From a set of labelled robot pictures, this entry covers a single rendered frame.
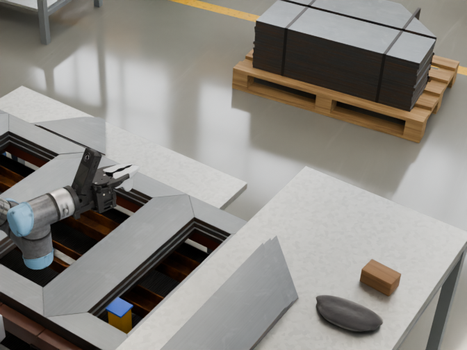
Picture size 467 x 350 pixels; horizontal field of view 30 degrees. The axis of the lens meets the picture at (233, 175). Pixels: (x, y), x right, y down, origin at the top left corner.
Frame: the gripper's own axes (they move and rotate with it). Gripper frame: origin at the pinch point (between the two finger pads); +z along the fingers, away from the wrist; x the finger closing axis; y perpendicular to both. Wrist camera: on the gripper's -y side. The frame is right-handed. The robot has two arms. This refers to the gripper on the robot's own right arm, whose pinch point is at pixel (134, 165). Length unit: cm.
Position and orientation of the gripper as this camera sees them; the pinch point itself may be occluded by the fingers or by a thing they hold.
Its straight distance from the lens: 228.7
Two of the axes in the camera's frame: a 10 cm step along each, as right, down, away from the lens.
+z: 7.8, -3.5, 5.2
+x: 6.3, 3.7, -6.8
